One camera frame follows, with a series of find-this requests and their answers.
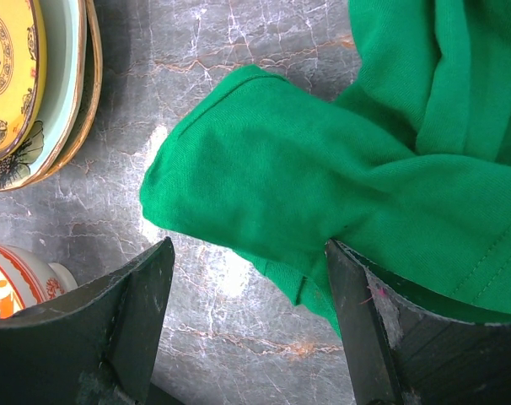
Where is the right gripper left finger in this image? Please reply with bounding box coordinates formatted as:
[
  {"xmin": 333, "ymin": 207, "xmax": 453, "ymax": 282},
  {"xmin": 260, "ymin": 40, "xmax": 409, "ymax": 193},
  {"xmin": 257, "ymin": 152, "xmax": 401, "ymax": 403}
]
[{"xmin": 0, "ymin": 238, "xmax": 175, "ymax": 404}]

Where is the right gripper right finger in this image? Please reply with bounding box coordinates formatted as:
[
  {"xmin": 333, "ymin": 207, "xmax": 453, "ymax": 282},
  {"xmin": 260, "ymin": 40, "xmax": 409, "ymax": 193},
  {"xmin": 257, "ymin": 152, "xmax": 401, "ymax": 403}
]
[{"xmin": 325, "ymin": 240, "xmax": 511, "ymax": 404}]

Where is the white red patterned bowl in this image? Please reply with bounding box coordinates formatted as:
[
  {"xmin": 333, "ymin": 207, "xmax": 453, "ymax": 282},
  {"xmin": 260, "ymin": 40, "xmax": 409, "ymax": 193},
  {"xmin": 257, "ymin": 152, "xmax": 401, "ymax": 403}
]
[{"xmin": 0, "ymin": 245, "xmax": 78, "ymax": 319}]

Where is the yellow patterned plate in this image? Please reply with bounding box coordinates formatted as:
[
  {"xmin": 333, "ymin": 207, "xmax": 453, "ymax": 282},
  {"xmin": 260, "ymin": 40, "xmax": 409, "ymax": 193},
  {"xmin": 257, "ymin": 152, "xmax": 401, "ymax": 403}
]
[{"xmin": 0, "ymin": 1, "xmax": 47, "ymax": 159}]

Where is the green cloth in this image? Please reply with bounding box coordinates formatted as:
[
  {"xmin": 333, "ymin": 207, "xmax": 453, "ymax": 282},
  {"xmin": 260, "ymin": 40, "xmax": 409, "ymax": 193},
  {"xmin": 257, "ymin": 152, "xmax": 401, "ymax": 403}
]
[{"xmin": 140, "ymin": 1, "xmax": 511, "ymax": 325}]

